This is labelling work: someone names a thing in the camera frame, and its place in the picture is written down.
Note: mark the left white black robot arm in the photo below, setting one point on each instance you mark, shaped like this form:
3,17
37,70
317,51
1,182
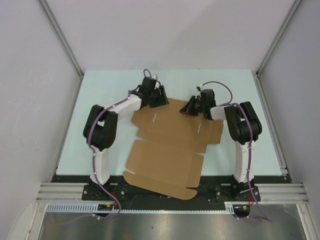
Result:
101,126

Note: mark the right aluminium side rail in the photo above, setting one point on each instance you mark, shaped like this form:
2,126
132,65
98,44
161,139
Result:
271,126

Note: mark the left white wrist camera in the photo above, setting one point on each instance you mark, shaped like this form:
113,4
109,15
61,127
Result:
157,83

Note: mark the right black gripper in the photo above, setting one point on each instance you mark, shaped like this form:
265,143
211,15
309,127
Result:
188,109

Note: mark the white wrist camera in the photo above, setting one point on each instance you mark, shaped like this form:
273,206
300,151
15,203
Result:
157,83
200,87

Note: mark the right aluminium corner post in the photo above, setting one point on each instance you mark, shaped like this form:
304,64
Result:
279,35

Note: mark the brown cardboard box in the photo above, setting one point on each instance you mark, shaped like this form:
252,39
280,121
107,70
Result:
170,147

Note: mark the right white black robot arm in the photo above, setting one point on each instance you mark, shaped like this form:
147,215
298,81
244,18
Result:
244,128

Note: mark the aluminium corner post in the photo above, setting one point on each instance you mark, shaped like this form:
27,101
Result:
54,24
279,35

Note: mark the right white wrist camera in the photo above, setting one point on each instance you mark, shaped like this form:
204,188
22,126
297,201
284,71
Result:
200,87

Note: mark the left aluminium corner post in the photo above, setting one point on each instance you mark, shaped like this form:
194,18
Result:
54,24

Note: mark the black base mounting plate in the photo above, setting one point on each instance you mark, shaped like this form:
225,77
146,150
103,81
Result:
209,186

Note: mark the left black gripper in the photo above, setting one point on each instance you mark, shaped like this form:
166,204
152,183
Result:
159,102

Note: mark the grey slotted cable duct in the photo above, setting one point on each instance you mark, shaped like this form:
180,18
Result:
104,208

